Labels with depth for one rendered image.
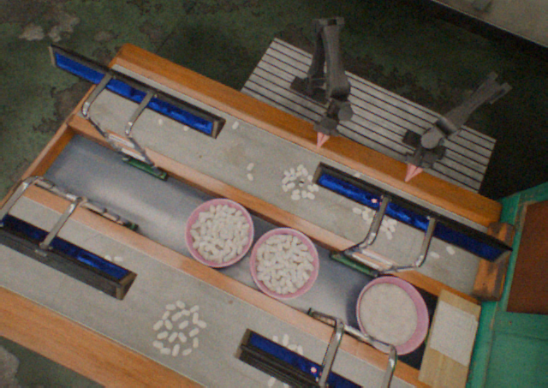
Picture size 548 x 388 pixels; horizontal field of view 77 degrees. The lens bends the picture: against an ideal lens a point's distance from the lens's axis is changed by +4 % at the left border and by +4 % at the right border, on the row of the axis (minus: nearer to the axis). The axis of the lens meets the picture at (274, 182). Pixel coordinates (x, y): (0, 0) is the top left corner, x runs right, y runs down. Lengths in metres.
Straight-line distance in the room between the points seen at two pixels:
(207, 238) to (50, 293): 0.58
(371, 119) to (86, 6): 2.31
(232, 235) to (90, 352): 0.61
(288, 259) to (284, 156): 0.44
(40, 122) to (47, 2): 0.98
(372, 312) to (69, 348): 1.07
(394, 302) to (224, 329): 0.65
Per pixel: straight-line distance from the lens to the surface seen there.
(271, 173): 1.42
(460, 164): 1.80
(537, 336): 1.34
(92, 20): 3.07
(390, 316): 1.44
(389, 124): 1.73
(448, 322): 1.49
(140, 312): 1.40
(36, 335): 1.50
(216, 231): 1.36
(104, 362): 1.42
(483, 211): 1.65
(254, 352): 0.98
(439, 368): 1.48
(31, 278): 1.56
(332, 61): 1.31
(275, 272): 1.34
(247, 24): 2.86
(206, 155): 1.46
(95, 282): 1.09
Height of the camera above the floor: 2.08
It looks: 71 degrees down
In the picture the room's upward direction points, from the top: 11 degrees clockwise
